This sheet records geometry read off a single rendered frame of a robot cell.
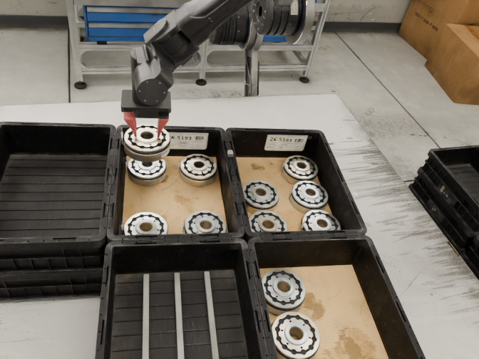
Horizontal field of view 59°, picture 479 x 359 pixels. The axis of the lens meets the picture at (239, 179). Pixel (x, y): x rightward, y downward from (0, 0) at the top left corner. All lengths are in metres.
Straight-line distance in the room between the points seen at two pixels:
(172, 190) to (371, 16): 3.68
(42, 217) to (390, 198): 1.08
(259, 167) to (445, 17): 3.29
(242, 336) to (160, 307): 0.18
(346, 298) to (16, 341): 0.74
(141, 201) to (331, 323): 0.55
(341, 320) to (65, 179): 0.78
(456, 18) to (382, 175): 2.81
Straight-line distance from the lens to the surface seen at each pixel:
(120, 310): 0.96
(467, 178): 2.21
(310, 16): 1.42
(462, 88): 3.85
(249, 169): 1.26
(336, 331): 1.00
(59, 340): 1.10
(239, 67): 3.19
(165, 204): 1.14
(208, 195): 1.17
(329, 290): 1.05
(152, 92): 0.81
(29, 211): 1.16
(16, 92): 3.11
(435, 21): 4.43
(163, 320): 0.95
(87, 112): 1.67
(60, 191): 1.19
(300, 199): 1.18
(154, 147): 0.97
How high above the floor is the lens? 1.67
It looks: 43 degrees down
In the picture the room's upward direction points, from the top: 11 degrees clockwise
